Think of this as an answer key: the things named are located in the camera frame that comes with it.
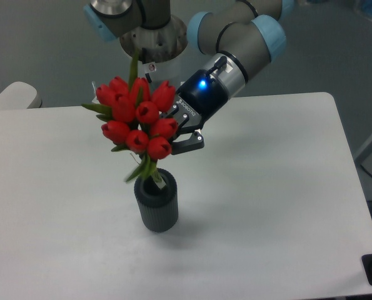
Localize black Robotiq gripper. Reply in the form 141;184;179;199
161;69;228;155

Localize red tulip bouquet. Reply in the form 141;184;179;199
83;52;178;189

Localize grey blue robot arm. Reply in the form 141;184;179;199
84;1;294;154

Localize dark grey ribbed vase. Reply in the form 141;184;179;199
134;168;178;233

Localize beige chair armrest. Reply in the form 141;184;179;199
0;81;43;111

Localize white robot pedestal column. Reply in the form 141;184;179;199
119;15;188;91

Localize white metal base frame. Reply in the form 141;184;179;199
91;80;186;106

